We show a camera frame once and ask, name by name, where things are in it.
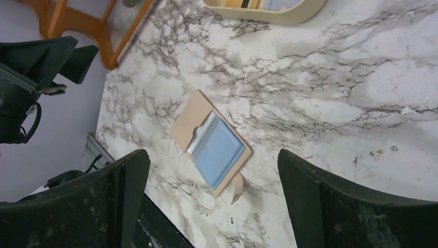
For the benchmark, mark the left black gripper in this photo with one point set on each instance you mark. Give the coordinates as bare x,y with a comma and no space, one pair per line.
27,72

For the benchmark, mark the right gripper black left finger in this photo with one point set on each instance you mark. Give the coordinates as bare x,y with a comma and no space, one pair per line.
99,209

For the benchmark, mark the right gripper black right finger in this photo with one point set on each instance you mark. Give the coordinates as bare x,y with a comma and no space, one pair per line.
327,210

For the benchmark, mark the orange wooden shelf rack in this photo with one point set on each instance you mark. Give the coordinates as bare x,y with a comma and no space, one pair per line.
111,32

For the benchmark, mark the beige leather card holder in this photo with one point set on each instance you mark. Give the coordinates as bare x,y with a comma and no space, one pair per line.
182,131

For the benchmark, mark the beige oval tray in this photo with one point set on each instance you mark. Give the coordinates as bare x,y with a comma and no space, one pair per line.
300,13

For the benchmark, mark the grey card with black stripe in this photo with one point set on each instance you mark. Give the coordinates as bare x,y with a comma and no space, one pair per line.
279,5

